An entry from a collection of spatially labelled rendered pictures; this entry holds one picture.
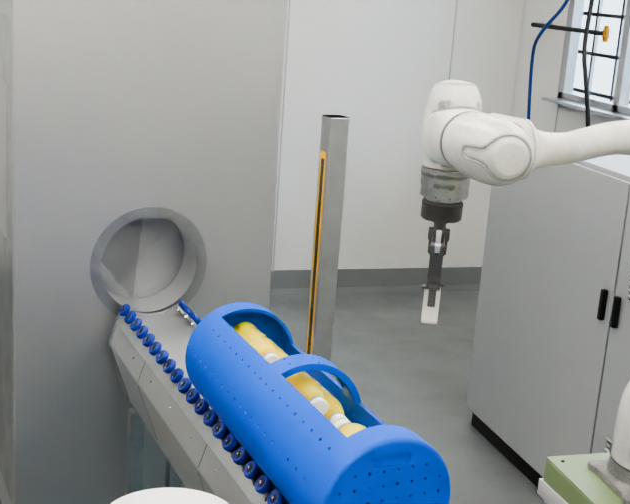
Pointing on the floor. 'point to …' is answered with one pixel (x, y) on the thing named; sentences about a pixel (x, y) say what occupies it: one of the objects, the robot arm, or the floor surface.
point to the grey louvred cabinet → (562, 308)
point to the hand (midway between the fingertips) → (430, 304)
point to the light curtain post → (327, 234)
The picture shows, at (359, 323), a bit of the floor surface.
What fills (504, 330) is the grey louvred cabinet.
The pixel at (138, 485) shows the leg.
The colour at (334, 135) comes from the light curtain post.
